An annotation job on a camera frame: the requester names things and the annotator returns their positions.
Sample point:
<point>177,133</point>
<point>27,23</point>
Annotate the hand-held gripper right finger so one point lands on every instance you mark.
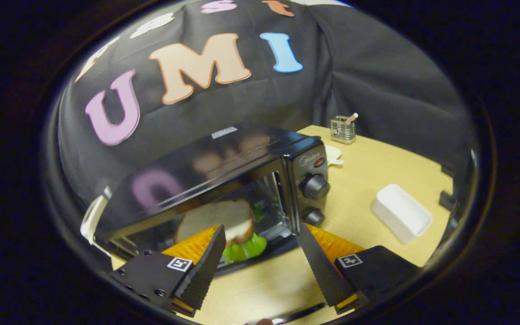
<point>323,271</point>

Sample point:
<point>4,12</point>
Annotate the white rectangular tray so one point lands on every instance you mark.
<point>400,212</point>

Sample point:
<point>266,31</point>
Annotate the white divided spice dish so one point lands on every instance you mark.
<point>333,155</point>

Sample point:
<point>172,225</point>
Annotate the sandwich with green lettuce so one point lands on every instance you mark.
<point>215,216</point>

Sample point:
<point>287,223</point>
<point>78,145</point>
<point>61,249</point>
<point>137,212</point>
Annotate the black toaster oven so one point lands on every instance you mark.
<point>206,167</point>

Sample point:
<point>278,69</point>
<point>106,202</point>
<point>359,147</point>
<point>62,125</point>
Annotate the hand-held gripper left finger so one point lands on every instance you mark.
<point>203,268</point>

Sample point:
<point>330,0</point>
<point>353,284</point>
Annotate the white pop-up toaster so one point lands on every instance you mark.
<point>89,216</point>

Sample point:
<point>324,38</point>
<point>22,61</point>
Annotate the black backdrop cloth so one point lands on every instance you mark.
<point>377,81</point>

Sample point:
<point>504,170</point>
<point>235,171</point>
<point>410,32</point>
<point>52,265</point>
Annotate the wooden stick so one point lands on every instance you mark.
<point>351,118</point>

